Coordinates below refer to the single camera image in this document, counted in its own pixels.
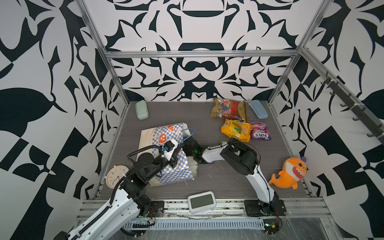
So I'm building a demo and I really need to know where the checkered paper bag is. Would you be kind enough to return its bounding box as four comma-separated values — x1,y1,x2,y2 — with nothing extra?
139,123,198,187

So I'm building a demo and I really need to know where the yellow snack bag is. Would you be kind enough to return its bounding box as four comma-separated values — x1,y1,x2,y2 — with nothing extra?
221,119,251,143

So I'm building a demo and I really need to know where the gold fruit gummy bag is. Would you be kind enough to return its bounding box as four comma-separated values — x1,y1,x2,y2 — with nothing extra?
210,98,248,122

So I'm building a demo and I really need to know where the purple candy bag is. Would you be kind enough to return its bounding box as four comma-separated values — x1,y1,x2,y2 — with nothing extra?
249,121,272,141

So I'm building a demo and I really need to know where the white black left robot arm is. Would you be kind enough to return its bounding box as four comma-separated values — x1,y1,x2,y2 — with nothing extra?
55,139,184,240

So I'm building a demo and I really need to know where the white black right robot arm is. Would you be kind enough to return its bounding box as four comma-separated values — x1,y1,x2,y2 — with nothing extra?
183,138,280,217

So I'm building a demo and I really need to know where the white digital timer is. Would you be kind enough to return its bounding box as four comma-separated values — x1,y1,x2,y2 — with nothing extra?
187,191,217,214

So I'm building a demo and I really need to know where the light blue case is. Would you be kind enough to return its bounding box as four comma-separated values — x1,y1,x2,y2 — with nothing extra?
249,100,269,120

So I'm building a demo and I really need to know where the orange shark plush toy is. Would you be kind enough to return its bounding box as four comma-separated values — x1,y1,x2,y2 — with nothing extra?
269,157,308,190

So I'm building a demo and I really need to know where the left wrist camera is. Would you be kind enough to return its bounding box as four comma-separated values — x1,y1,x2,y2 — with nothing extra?
163,139,179,161

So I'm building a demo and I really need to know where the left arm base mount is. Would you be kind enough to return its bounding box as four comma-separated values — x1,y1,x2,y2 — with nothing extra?
135,195,165,218

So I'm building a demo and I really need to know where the black corrugated cable hose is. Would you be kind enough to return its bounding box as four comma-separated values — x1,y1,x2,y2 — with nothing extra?
67,144,164,240

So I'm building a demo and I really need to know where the white slotted cable duct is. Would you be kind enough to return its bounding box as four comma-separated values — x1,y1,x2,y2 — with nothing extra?
123,219,265,231

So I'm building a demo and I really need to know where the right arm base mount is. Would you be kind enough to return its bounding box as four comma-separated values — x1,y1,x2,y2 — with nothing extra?
244,192,287,217

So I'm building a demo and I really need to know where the aluminium cage frame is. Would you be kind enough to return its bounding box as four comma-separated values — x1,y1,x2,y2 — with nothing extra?
81,1,384,240

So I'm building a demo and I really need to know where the black wall hook rail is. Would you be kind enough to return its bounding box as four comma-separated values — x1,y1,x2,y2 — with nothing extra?
321,72,384,145

